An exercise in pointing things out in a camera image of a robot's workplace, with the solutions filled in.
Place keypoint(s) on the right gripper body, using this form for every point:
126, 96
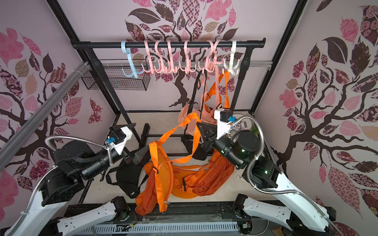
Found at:
212, 138

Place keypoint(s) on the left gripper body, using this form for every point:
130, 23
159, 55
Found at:
127, 153

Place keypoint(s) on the orange strap bag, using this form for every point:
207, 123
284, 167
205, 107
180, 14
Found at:
160, 159

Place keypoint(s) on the bright orange sling bag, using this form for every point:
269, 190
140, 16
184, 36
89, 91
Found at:
220, 89

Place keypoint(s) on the salmon pink sling bag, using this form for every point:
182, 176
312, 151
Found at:
211, 103

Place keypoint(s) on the black sling bag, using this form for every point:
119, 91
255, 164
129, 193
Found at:
188, 138

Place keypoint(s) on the dark orange backpack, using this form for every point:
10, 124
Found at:
146, 197

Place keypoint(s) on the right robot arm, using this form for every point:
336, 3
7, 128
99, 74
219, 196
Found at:
241, 141

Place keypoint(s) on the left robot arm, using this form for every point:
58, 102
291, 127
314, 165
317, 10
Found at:
76, 160

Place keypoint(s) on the pink plastic hook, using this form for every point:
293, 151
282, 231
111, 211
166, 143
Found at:
161, 66
208, 67
188, 66
214, 57
171, 66
149, 68

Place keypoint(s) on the white plastic hook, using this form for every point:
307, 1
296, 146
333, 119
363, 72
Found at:
230, 67

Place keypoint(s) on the pink plastic hook rightmost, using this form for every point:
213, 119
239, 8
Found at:
214, 57

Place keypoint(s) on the light blue plastic hook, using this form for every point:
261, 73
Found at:
127, 51

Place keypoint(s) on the white round printed plate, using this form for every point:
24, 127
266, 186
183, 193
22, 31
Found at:
245, 123

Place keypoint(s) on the black wire basket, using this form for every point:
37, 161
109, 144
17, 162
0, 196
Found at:
117, 79

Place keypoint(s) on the white slotted cable duct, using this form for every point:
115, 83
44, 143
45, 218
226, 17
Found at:
158, 228

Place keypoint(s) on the grey aluminium rail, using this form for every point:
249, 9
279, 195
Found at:
10, 149

